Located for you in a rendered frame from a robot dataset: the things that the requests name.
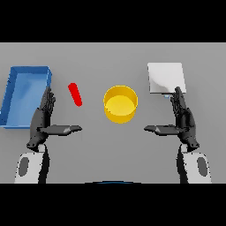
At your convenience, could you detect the red beaker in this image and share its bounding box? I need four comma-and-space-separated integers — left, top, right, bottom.
67, 82, 83, 108

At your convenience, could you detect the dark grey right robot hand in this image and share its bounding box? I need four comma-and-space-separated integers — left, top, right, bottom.
143, 86, 200, 152

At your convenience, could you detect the yellow bowl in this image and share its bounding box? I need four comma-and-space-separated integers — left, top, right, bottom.
102, 85, 139, 124

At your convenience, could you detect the blue tray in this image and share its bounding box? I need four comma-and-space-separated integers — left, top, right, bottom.
0, 65, 53, 130

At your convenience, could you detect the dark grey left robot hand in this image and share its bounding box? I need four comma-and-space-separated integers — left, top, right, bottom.
26, 86, 83, 152

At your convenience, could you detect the pale square measuring scale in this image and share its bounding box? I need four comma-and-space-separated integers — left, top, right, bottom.
147, 62, 187, 98

